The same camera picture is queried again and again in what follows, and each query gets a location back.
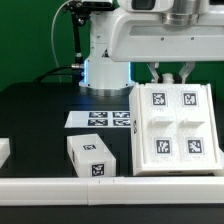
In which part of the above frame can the black cable on table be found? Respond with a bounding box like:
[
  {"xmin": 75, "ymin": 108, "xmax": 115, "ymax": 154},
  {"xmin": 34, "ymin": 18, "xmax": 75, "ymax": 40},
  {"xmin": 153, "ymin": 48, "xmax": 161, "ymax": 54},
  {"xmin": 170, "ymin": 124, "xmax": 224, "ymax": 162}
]
[{"xmin": 32, "ymin": 64, "xmax": 85, "ymax": 84}]

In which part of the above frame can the white barrier rail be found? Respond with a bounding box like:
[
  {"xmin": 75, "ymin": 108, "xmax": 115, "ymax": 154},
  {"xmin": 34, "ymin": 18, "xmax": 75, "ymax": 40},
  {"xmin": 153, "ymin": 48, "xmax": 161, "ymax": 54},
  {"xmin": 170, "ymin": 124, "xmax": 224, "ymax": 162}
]
[
  {"xmin": 0, "ymin": 138, "xmax": 10, "ymax": 168},
  {"xmin": 0, "ymin": 176, "xmax": 224, "ymax": 206}
]

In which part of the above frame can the white cabinet body box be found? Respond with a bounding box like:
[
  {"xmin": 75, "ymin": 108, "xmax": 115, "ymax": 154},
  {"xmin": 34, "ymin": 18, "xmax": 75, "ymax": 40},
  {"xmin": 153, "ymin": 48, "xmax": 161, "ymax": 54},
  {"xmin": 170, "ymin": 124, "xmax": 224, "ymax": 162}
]
[{"xmin": 129, "ymin": 83, "xmax": 224, "ymax": 176}]

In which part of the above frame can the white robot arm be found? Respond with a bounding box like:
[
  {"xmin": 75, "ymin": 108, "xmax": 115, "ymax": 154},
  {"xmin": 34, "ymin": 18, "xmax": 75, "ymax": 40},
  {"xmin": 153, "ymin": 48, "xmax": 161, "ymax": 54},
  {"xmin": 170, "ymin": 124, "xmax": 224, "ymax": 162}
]
[{"xmin": 81, "ymin": 0, "xmax": 224, "ymax": 92}]

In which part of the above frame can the grey cable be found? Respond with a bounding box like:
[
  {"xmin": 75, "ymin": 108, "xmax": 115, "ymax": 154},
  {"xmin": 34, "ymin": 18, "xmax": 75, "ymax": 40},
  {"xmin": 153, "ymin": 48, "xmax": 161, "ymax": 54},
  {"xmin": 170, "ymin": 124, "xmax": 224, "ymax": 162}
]
[{"xmin": 50, "ymin": 0, "xmax": 76, "ymax": 69}]

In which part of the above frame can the white cabinet block with tags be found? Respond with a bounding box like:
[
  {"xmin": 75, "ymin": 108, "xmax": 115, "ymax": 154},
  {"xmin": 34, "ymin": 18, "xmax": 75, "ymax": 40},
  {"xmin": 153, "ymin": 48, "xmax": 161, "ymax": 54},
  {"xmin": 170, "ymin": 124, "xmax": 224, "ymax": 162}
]
[{"xmin": 67, "ymin": 134, "xmax": 116, "ymax": 178}]

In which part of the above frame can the white front barrier rail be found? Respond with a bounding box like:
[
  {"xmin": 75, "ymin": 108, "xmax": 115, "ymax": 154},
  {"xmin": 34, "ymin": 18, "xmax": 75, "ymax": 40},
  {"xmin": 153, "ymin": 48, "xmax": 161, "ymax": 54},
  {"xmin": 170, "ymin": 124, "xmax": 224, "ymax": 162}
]
[{"xmin": 0, "ymin": 176, "xmax": 224, "ymax": 206}]

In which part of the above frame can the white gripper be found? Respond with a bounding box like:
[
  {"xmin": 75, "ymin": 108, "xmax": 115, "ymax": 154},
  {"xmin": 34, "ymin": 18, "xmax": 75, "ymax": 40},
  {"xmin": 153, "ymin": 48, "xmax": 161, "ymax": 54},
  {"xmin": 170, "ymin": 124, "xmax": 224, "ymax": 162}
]
[{"xmin": 107, "ymin": 6, "xmax": 224, "ymax": 84}]

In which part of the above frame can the black camera stand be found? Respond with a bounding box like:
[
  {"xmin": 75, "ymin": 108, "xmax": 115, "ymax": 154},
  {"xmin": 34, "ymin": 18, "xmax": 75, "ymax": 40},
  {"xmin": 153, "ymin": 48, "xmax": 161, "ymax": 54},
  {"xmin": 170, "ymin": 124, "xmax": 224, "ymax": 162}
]
[{"xmin": 63, "ymin": 0, "xmax": 115, "ymax": 69}]

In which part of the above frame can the white tag calibration sheet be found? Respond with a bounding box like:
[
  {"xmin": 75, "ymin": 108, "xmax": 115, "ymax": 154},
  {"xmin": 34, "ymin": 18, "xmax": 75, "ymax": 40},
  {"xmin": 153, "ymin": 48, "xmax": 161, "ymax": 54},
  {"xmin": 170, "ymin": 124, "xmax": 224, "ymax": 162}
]
[{"xmin": 65, "ymin": 111, "xmax": 130, "ymax": 128}]

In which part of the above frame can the white left barrier rail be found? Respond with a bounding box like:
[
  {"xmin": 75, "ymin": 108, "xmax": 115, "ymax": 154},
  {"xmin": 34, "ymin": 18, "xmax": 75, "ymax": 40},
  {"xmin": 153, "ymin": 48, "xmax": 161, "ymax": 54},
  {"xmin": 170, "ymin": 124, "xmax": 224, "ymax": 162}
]
[{"xmin": 0, "ymin": 138, "xmax": 10, "ymax": 168}]

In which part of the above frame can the white door panel with handle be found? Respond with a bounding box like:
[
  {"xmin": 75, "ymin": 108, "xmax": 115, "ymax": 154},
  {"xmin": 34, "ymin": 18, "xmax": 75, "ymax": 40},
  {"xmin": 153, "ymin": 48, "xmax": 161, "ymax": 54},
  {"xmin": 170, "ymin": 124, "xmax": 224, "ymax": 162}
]
[{"xmin": 140, "ymin": 84, "xmax": 179, "ymax": 167}]

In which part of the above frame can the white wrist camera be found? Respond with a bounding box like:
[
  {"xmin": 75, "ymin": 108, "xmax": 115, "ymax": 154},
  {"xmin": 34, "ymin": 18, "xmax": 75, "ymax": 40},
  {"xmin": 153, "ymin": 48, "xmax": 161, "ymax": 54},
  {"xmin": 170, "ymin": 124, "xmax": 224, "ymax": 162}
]
[{"xmin": 117, "ymin": 0, "xmax": 174, "ymax": 13}]

